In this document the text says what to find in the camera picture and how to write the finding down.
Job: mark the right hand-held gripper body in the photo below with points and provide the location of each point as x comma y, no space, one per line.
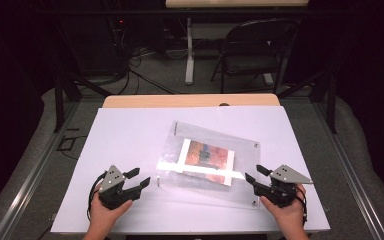
285,190

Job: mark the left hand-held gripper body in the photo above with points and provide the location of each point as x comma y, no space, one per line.
111,186

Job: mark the clear acrylic photo frame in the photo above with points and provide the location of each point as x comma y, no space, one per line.
243,156

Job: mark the painting print with white border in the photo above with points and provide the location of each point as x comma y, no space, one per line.
210,156

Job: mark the person's right hand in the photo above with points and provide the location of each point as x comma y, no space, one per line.
290,216

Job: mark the person's left hand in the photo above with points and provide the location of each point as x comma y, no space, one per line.
103,216

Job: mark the small round table cap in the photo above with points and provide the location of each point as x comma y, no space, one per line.
224,104

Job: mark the black metal stand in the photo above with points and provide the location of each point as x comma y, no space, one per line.
331,100
59,100

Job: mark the black folding chair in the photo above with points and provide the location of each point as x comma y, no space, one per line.
253,60

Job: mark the white table leg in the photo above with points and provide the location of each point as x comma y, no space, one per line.
189,56

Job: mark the dark equipment rack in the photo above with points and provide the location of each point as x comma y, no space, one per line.
120,30

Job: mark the light wooden background table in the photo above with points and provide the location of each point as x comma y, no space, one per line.
236,3

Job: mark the aluminium floor rail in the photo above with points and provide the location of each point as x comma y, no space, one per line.
30,186
353,180

